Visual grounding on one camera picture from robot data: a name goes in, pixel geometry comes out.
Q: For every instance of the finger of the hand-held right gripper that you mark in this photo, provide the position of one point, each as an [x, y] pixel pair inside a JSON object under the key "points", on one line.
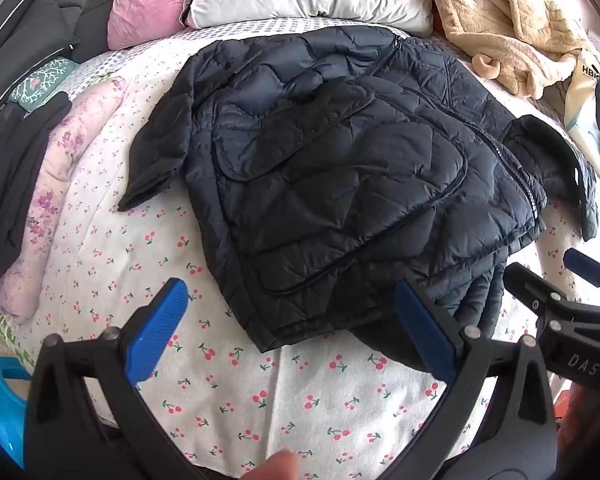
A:
{"points": [[582, 262], [527, 285]]}

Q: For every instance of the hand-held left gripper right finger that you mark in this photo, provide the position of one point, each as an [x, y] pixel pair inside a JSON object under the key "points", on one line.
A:
{"points": [[427, 330]]}

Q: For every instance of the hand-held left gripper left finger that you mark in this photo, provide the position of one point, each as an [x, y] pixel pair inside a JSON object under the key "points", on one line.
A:
{"points": [[162, 320]]}

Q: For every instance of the dark navy puffer jacket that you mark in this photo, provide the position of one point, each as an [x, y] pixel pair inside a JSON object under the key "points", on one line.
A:
{"points": [[340, 170]]}

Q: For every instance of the person's left hand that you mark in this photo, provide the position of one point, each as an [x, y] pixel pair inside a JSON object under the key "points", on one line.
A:
{"points": [[280, 466]]}

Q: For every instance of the cream tote bag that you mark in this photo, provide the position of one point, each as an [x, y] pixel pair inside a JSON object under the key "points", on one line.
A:
{"points": [[592, 120]]}

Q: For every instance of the cherry print blanket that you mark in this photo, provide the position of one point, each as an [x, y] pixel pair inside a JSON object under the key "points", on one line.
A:
{"points": [[290, 410]]}

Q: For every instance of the pink floral quilt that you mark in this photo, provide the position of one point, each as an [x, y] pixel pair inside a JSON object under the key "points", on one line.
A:
{"points": [[55, 185]]}

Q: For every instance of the blue plastic stool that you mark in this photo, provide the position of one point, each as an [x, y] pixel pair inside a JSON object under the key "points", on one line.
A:
{"points": [[2, 405]]}

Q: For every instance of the black pants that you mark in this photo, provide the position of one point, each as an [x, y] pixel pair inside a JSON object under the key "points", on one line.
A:
{"points": [[10, 185]]}

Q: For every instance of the beige fleece robe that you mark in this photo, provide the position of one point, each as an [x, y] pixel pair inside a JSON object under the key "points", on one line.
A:
{"points": [[510, 25]]}

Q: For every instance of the green patterned cushion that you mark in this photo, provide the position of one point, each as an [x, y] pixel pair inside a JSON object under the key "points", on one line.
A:
{"points": [[40, 82]]}

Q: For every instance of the pink pillow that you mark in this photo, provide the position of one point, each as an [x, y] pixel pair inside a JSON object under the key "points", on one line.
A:
{"points": [[142, 0]]}

